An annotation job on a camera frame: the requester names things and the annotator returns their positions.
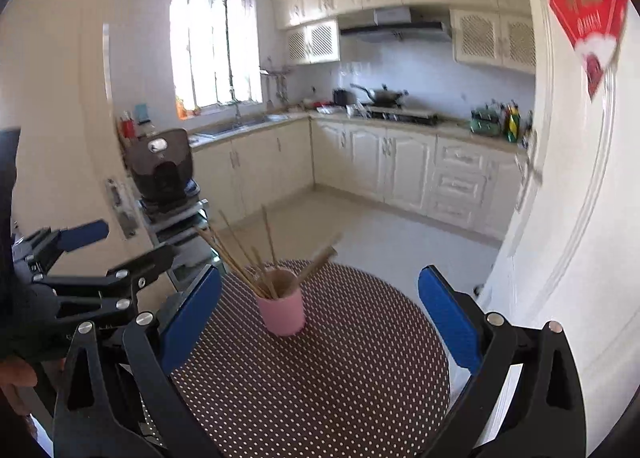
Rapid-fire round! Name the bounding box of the door strike plate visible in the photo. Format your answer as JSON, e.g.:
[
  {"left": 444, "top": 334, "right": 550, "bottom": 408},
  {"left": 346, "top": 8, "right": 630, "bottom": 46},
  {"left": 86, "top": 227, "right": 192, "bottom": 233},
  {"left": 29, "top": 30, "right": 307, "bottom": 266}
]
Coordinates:
[{"left": 105, "top": 178, "right": 139, "bottom": 239}]

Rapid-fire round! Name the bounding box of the red fu door decoration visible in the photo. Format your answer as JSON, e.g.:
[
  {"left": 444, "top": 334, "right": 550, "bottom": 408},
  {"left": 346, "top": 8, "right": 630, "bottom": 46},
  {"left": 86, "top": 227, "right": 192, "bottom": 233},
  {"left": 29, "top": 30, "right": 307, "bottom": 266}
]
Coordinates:
[{"left": 549, "top": 0, "right": 628, "bottom": 97}]

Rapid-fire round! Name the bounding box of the person hand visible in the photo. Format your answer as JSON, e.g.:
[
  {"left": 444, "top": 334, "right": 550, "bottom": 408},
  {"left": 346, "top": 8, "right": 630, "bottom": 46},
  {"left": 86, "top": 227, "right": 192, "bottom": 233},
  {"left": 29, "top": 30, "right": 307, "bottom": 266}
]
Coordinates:
[{"left": 1, "top": 356, "right": 65, "bottom": 418}]

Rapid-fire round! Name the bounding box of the pink cup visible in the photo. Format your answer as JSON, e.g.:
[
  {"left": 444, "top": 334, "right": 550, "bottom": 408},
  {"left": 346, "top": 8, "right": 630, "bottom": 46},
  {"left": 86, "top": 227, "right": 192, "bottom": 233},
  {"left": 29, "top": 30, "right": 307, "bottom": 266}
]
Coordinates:
[{"left": 256, "top": 267, "right": 305, "bottom": 337}]

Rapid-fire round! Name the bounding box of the black kettle on counter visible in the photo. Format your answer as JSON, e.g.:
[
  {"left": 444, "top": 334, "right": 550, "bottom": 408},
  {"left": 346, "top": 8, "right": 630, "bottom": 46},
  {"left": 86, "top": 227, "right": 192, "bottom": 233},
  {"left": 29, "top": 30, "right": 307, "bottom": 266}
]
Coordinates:
[{"left": 332, "top": 88, "right": 354, "bottom": 106}]

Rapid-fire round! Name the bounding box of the sink faucet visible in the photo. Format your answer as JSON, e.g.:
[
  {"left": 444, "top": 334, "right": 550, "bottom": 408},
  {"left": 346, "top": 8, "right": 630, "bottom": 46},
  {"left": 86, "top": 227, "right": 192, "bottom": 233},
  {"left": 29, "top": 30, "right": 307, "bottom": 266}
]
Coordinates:
[{"left": 230, "top": 87, "right": 242, "bottom": 127}]

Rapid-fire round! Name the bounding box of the metal storage rack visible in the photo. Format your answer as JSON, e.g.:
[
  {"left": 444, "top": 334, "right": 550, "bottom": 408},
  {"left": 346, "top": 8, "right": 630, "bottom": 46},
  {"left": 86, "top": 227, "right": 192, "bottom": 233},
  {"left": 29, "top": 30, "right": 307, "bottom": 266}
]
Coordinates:
[{"left": 138, "top": 199, "right": 224, "bottom": 291}]

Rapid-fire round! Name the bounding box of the brown dotted round placemat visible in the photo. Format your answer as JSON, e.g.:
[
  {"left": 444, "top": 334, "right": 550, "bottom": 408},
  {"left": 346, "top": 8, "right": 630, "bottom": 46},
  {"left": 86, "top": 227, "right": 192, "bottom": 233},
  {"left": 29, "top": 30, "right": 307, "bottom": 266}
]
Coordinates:
[{"left": 171, "top": 263, "right": 450, "bottom": 457}]

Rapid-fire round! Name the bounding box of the black wok on stove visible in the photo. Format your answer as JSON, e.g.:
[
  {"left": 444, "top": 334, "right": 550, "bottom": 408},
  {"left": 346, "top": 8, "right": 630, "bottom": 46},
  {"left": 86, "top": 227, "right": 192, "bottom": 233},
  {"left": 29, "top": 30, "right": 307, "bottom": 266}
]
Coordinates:
[{"left": 350, "top": 84, "right": 408, "bottom": 108}]

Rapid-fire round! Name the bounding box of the green kitchen appliance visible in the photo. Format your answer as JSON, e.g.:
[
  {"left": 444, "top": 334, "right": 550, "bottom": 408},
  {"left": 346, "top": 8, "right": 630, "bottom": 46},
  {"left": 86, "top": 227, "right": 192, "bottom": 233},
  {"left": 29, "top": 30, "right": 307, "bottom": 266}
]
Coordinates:
[{"left": 470, "top": 106, "right": 502, "bottom": 137}]

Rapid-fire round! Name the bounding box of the gas stove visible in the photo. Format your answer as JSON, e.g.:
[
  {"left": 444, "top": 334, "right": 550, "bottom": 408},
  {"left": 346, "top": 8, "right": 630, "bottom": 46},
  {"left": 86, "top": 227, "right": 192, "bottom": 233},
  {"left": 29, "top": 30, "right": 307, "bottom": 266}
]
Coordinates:
[{"left": 364, "top": 106, "right": 440, "bottom": 127}]

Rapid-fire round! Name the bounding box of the yellow green bottle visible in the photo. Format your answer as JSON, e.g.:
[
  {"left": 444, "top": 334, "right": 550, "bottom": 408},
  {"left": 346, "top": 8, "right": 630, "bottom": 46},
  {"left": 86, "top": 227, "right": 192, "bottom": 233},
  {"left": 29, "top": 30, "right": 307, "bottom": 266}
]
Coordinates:
[{"left": 506, "top": 104, "right": 521, "bottom": 144}]

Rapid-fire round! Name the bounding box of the brown rice cooker appliance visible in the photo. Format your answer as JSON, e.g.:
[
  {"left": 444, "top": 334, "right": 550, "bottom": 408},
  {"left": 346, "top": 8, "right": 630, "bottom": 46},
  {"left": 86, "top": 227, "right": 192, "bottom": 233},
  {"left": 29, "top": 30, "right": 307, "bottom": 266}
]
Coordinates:
[{"left": 126, "top": 129, "right": 200, "bottom": 215}]

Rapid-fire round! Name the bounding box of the range hood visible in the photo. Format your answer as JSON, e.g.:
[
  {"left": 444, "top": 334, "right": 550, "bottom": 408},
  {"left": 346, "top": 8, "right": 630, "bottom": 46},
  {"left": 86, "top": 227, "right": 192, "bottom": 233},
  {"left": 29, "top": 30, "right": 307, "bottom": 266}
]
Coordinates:
[{"left": 338, "top": 7, "right": 452, "bottom": 44}]

